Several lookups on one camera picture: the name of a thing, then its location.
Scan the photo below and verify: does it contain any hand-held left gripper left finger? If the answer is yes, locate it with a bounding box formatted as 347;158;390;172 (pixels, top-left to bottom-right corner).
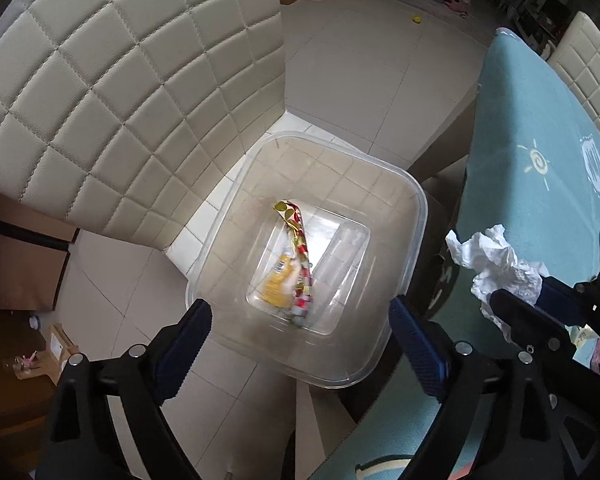
35;299;213;480

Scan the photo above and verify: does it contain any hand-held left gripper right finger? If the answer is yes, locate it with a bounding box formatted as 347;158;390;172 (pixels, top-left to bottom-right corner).
389;296;588;480

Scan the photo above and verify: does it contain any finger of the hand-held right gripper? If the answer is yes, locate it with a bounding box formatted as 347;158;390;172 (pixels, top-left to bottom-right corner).
489;287;578;362
536;271;600;333

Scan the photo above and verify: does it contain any white tissue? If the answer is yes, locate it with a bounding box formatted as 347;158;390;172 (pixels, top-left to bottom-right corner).
446;225;548;331

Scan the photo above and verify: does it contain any clear plastic container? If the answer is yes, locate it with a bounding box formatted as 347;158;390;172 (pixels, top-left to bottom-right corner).
185;131;428;390

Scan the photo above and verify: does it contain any cream printed wrapper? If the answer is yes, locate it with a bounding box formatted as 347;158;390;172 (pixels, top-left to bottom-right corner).
572;325;600;351

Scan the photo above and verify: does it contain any beige furniture panel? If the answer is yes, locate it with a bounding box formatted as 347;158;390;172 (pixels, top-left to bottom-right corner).
295;370;366;466

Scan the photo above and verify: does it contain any yellow snack packet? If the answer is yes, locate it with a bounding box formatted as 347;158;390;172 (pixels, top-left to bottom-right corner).
257;255;301;309

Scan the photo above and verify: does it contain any clear plastic cup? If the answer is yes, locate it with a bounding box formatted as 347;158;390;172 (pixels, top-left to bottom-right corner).
312;225;370;313

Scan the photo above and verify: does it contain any small wooden holder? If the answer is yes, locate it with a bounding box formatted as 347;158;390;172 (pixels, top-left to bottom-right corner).
42;324;83;386

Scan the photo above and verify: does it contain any red gold dotted wrapper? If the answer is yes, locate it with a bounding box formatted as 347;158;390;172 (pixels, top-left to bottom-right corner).
272;200;318;328

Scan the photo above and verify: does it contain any small glass jar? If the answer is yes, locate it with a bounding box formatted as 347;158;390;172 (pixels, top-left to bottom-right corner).
2;355;38;378

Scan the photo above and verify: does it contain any brown wooden cabinet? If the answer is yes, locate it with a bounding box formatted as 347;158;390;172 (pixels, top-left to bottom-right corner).
0;180;78;311

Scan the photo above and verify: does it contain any light blue printed tablecloth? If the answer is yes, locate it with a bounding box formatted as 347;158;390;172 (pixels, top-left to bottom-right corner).
315;27;600;480

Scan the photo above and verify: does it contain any cream quilted leather chair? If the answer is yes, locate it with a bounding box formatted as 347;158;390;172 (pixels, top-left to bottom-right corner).
0;0;311;283
547;10;600;161

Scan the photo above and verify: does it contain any dark furniture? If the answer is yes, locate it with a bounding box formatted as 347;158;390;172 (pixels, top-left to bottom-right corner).
495;0;576;56

